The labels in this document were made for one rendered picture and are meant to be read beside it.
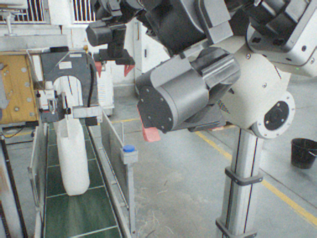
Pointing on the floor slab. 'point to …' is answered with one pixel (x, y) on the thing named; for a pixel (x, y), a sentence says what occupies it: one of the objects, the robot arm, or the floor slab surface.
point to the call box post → (130, 199)
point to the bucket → (303, 152)
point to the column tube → (8, 201)
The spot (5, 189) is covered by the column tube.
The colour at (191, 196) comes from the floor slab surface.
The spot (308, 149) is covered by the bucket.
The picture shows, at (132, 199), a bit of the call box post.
